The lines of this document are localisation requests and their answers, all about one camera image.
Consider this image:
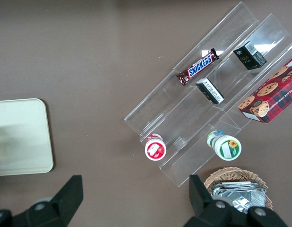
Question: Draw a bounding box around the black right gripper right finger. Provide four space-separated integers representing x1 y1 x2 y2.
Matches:
183 174 289 227

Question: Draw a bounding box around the Snickers chocolate bar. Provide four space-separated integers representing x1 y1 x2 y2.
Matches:
176 48 220 87

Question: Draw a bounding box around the red strawberry yogurt cup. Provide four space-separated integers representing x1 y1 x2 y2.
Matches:
144 133 167 161

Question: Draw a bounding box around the red tartan cookie box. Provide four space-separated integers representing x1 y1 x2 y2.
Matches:
237 54 292 124

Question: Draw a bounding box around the green sunflower yogurt cup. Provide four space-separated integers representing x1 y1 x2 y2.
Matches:
206 130 243 162

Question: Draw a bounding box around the cream plastic tray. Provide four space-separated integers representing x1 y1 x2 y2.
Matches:
0 98 54 177

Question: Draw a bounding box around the clear acrylic stepped shelf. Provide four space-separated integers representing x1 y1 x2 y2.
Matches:
123 1 292 188

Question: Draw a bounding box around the woven wicker basket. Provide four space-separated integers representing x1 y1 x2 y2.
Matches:
204 166 274 211

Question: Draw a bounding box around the black box with gold print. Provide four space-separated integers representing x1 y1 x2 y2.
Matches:
233 40 267 71

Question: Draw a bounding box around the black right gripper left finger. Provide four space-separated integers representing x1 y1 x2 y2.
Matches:
0 175 84 227

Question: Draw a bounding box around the black box with white label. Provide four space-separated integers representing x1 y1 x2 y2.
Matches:
195 78 225 105

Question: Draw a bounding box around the foil wrapped sandwich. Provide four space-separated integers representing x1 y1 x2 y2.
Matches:
211 181 266 214

